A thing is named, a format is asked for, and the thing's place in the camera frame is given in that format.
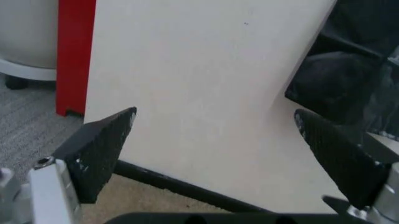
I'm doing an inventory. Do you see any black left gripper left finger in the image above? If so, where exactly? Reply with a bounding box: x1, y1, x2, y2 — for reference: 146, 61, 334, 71
0, 106, 138, 224

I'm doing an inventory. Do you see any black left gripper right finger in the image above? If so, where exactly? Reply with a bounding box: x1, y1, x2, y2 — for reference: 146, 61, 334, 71
293, 108, 399, 224

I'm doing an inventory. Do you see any thin plastic garbage bag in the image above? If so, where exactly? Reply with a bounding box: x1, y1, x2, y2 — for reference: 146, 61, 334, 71
364, 44, 399, 141

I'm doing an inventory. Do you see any beige rug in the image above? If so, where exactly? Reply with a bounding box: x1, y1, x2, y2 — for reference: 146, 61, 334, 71
77, 173, 250, 224

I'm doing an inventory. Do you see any red furniture panel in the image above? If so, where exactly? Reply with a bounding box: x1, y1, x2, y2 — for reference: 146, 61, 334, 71
55, 0, 96, 118

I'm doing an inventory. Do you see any black caster wheel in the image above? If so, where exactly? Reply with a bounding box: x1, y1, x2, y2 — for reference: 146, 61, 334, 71
5, 75, 29, 91

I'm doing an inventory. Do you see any white round wheeled base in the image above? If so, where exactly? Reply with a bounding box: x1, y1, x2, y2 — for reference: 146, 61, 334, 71
0, 0, 60, 82

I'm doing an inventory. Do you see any black table frame bar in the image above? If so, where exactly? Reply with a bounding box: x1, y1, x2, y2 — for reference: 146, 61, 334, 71
114, 160, 276, 213

